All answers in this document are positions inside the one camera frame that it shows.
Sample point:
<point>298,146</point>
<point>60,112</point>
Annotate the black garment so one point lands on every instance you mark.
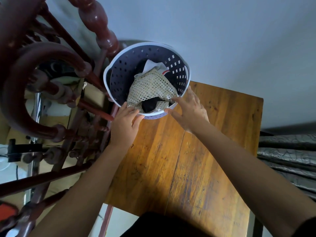
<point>150,105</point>

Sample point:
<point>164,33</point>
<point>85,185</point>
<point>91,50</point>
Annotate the person's left thumb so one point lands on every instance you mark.
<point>138,121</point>

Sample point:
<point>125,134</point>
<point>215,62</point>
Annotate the person's right forearm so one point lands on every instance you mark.
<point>246,175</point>

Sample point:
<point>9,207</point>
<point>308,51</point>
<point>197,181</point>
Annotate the person's right hand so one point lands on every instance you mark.
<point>193,113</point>

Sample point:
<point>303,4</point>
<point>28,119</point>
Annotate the person's left forearm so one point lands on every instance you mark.
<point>86,190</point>

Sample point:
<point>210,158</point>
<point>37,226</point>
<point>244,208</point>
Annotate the dark red carved wooden chair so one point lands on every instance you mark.
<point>29,71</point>

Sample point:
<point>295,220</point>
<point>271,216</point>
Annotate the person's left hand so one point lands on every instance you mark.
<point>122,128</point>

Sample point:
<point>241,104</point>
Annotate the chrome metal pole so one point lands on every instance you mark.
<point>36,108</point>

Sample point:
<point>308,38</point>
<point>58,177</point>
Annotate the black bracket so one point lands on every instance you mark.
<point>22,148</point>

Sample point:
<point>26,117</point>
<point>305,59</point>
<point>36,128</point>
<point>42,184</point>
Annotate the purple perforated laundry basket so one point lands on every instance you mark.
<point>123,69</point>

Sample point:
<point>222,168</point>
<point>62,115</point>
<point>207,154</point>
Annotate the white garment with red stripe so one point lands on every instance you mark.
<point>153,65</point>

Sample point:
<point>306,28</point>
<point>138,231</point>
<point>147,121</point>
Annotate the person's black clothing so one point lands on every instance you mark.
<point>163,225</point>

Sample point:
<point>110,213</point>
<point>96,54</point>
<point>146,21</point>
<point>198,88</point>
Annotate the cream mesh cloth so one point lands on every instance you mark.
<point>150,88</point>

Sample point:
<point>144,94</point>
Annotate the person's right thumb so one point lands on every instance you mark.
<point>172,115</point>

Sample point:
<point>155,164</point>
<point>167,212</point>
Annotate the grey patterned curtain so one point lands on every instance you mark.
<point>288,155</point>

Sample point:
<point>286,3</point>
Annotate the red object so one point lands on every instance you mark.
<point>6,211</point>

